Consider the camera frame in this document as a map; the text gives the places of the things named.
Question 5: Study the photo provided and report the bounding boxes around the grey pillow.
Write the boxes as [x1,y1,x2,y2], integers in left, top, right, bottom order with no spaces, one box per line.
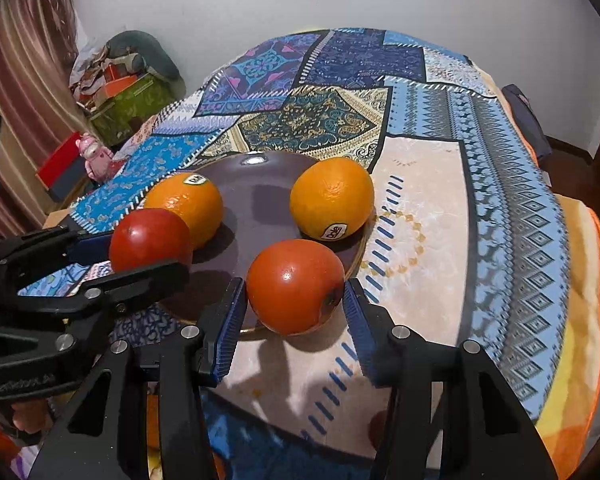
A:
[102,30,186,93]

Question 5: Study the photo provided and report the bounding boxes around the pink toy figure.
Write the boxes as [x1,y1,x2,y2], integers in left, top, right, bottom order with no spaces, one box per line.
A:
[77,132,113,183]

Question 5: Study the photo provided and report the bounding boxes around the dark blue cushion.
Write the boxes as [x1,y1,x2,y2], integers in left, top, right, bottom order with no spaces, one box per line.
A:
[500,85,551,166]

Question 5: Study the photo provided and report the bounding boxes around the red tomato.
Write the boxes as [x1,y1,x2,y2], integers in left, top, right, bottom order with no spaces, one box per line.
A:
[108,208,195,276]
[245,239,346,337]

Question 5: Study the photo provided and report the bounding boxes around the brown round plate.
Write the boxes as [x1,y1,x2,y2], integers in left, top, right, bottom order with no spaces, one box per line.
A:
[167,151,376,343]

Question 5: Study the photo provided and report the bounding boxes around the blue patchwork printed blanket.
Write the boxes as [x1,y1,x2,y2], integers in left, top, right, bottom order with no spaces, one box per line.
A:
[17,27,576,466]

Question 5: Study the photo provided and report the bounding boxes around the orange cardboard box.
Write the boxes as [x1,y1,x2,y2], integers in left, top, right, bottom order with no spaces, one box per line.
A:
[105,74,141,101]

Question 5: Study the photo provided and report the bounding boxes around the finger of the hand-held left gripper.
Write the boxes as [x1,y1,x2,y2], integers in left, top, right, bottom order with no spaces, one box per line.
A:
[0,225,116,286]
[0,259,191,375]

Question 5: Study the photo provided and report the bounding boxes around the pile of papers and bags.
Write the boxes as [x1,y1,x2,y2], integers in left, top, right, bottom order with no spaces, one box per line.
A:
[70,42,146,111]

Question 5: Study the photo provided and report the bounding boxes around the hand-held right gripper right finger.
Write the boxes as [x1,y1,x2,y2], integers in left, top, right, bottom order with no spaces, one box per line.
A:
[342,277,561,480]

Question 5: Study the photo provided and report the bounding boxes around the red box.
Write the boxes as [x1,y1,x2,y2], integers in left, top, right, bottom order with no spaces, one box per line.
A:
[35,131,83,191]

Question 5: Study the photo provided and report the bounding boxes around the green storage box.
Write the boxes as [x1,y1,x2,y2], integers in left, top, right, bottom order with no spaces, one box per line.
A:
[87,72,176,148]

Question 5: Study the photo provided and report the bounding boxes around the checkered patchwork quilt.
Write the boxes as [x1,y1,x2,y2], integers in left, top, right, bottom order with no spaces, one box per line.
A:
[112,115,163,161]

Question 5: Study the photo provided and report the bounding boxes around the striped brown curtain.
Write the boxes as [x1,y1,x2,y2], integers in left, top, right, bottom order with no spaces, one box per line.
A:
[0,0,81,241]

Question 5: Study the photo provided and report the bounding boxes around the dark grey box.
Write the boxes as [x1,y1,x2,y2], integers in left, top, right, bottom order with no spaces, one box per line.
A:
[52,174,88,203]

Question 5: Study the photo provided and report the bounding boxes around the large orange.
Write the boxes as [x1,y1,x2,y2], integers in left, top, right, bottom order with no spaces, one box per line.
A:
[289,156,376,242]
[144,172,225,251]

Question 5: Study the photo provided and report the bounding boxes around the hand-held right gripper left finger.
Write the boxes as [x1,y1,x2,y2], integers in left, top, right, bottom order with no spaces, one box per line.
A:
[27,277,248,480]

